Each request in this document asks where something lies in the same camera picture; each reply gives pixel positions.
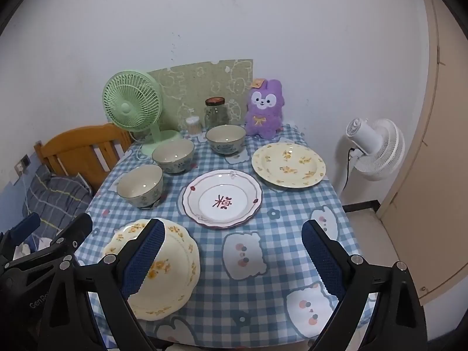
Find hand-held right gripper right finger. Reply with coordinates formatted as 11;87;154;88
302;219;428;351

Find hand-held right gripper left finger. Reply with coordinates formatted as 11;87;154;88
38;218;166;351

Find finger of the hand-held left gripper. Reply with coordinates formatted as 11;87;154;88
4;213;93;275
0;212;42;250

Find yellow floral plate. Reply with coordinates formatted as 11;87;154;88
103;218;201;321
251;142;326;190

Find white plate with red trim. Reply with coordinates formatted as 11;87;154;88
182;169;263;230

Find cream bowl with blue flowers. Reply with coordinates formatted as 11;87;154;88
152;139;195;174
116;164;164;208
205;125;247;155

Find white cloth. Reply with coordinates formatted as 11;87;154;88
13;237;54;262

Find grey striped bedding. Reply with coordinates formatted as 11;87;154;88
22;164;94;235

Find blue checked tablecloth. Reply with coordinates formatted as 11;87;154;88
73;122;366;348

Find white standing fan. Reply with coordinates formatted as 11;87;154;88
334;118;406;205

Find green desk fan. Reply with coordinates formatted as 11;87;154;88
102;69;182;156

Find beige door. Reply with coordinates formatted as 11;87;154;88
376;0;468;306

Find purple plush bunny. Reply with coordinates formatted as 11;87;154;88
244;78;285;140

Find glass jar with black lid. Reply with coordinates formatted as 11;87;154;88
204;97;230;131

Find green printed mat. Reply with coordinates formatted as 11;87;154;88
147;58;254;134

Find wall socket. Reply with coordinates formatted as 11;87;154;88
14;154;33;177

